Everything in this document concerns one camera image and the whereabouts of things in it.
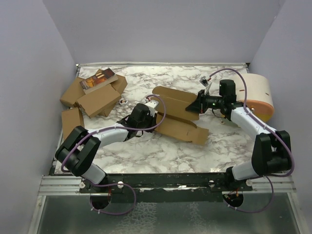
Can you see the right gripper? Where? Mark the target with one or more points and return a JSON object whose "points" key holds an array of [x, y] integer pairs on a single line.
{"points": [[199, 105]]}

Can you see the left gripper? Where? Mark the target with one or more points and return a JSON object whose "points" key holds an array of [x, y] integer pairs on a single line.
{"points": [[152, 120]]}

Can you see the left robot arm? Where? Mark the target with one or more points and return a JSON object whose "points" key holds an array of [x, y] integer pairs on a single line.
{"points": [[80, 147]]}

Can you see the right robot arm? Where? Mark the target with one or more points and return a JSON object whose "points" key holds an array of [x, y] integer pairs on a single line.
{"points": [[272, 149]]}

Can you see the small cardboard box left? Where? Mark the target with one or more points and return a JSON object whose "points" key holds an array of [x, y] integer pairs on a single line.
{"points": [[71, 118]]}

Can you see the large bottom cardboard box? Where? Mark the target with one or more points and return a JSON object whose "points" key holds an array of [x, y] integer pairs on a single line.
{"points": [[75, 91]]}

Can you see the paperback book dark cover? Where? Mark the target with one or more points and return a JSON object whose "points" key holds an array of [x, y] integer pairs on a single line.
{"points": [[100, 79]]}

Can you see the white round ceramic container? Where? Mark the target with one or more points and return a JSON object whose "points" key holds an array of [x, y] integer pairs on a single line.
{"points": [[259, 98]]}

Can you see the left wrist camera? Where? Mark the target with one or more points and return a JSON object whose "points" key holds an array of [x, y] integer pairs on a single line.
{"points": [[152, 104]]}

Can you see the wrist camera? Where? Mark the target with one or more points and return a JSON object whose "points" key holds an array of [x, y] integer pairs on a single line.
{"points": [[152, 104], [206, 82]]}

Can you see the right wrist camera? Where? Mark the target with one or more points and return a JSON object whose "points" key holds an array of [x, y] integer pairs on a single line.
{"points": [[206, 82]]}

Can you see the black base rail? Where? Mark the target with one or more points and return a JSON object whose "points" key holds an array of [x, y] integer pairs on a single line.
{"points": [[168, 187]]}

